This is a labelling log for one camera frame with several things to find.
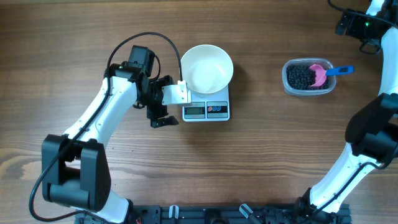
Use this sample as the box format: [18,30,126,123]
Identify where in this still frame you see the white bowl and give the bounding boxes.
[181,44,234,94]

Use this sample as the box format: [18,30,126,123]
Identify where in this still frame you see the pink scoop blue handle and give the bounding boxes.
[309,64,355,87]

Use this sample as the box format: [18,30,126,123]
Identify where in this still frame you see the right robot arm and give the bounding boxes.
[291,0,397,223]

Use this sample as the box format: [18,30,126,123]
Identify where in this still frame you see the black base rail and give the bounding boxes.
[74,204,352,224]

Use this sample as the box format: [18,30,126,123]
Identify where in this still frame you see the clear plastic container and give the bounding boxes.
[282,58,336,96]

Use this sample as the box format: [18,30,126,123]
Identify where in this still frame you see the black beans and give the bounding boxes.
[287,65,329,90]

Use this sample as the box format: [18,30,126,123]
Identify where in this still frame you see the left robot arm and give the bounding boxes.
[38,45,178,223]

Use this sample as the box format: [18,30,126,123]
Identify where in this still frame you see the white digital kitchen scale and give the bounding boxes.
[182,86,230,122]

